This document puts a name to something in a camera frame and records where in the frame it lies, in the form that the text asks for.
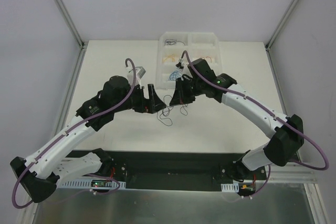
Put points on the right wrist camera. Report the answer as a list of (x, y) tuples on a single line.
[(180, 65)]

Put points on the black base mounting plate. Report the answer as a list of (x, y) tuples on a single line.
[(171, 171)]

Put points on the right white cable duct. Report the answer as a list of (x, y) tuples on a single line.
[(230, 188)]

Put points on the aluminium frame post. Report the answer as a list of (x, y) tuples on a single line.
[(69, 22), (280, 26)]

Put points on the left white cable duct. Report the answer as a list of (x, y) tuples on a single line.
[(93, 183)]

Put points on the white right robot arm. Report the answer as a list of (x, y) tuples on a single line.
[(279, 128)]

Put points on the white cable duct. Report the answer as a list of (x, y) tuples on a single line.
[(230, 188), (93, 183)]

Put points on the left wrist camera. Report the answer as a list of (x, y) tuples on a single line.
[(140, 72)]

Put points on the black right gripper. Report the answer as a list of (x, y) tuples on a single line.
[(186, 89)]

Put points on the left aluminium frame post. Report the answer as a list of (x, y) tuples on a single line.
[(69, 22)]

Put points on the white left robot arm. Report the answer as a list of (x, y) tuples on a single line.
[(43, 171)]

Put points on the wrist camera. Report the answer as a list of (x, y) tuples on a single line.
[(180, 65), (140, 72)]

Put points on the right aluminium frame post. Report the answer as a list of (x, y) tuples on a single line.
[(280, 26)]

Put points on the aluminium front rail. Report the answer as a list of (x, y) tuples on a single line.
[(293, 174)]

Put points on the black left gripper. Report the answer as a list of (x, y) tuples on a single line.
[(145, 100)]

